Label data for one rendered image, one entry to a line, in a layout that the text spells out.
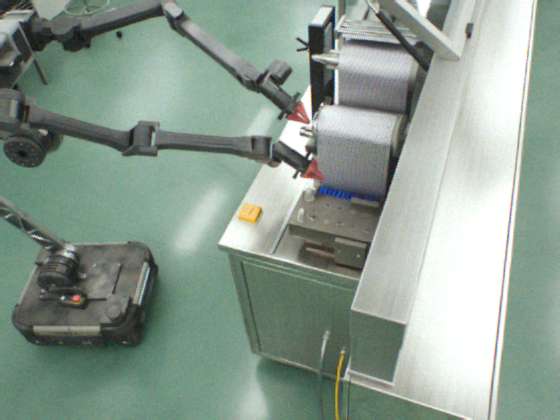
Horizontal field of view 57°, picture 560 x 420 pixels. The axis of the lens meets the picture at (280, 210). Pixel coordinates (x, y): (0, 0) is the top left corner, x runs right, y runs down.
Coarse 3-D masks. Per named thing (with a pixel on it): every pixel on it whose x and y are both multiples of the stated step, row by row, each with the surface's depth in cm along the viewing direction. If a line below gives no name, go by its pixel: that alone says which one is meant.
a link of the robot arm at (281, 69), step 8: (272, 64) 169; (280, 64) 167; (288, 64) 167; (248, 72) 166; (256, 72) 166; (264, 72) 167; (272, 72) 167; (280, 72) 166; (288, 72) 168; (256, 80) 165; (280, 80) 168; (256, 88) 170
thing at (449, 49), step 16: (368, 0) 110; (384, 0) 110; (400, 0) 110; (464, 0) 128; (384, 16) 111; (400, 16) 111; (416, 16) 111; (464, 16) 123; (416, 32) 113; (432, 32) 112; (464, 32) 119; (432, 48) 114; (448, 48) 113
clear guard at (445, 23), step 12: (408, 0) 115; (420, 0) 118; (432, 0) 121; (444, 0) 124; (456, 0) 128; (420, 12) 115; (432, 12) 118; (444, 12) 121; (456, 12) 125; (432, 24) 116; (444, 24) 119
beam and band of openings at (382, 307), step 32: (480, 0) 132; (448, 64) 113; (448, 96) 105; (416, 128) 99; (448, 128) 99; (416, 160) 93; (416, 192) 88; (384, 224) 83; (416, 224) 83; (384, 256) 79; (416, 256) 78; (384, 288) 75; (416, 288) 82; (352, 320) 75; (384, 320) 72; (352, 352) 83; (384, 352) 79; (384, 384) 86
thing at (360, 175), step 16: (320, 160) 170; (336, 160) 168; (352, 160) 165; (368, 160) 163; (336, 176) 173; (352, 176) 170; (368, 176) 168; (384, 176) 165; (352, 192) 176; (368, 192) 173; (384, 192) 170
